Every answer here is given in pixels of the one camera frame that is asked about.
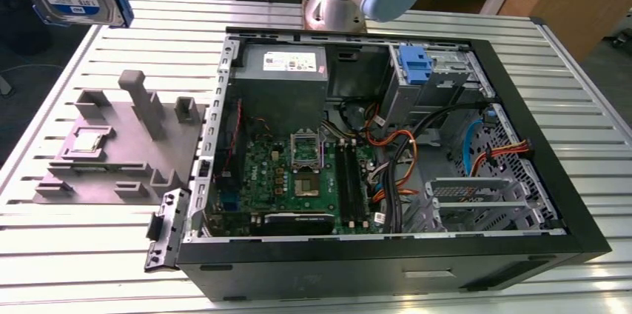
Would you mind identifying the blue data wire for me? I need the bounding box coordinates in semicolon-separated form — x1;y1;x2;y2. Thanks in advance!
463;104;498;175

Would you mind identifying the orange power wire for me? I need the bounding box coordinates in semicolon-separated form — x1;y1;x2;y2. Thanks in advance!
468;137;532;178

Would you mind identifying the metal disk bay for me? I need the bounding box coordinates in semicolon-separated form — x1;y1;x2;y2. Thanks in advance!
424;176;550;233

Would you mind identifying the metal socket cover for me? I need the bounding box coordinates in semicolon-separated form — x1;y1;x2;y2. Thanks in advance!
288;129;327;173

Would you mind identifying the grey power supply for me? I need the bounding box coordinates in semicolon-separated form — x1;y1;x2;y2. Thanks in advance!
231;44;331;137

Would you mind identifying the CPU socket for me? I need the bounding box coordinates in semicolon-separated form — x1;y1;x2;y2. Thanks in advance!
291;171;323;198

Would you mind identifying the black RAM slot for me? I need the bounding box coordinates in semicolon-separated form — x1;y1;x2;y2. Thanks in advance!
335;138;358;229
348;138;371;229

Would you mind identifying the green motherboard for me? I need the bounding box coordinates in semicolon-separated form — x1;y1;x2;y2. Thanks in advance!
207;121;391;237

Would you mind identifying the metal drive cage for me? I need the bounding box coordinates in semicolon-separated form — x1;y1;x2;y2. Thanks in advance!
383;44;495;130

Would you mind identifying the black graphics card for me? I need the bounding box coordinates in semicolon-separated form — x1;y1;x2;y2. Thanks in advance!
250;210;338;236

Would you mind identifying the black PC case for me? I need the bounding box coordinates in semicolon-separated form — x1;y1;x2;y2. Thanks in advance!
143;24;614;302

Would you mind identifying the grey parts rack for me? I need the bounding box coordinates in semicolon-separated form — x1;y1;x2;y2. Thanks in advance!
32;69;211;207

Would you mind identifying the grey slot retainer latch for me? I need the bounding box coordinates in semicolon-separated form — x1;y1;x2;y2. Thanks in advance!
143;187;192;273

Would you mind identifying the green RAM stick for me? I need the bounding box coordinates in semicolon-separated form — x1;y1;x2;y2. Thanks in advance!
71;164;124;173

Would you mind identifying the silver CPU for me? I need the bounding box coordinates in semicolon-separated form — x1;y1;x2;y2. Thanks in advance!
71;131;106;153

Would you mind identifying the black office chair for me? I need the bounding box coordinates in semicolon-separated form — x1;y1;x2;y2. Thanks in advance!
0;0;55;56

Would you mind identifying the wooden cabinet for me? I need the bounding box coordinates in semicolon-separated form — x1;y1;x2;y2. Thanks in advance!
498;0;632;67

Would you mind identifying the chair wheel base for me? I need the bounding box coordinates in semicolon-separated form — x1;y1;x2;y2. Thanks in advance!
602;13;632;48

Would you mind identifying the orange wire bundle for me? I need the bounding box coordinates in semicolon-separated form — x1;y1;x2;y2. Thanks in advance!
364;104;422;206

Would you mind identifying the thin red wire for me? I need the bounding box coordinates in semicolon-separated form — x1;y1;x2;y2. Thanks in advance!
211;98;244;181

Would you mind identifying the black cable bundle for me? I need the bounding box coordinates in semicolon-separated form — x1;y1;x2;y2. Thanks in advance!
384;101;495;234

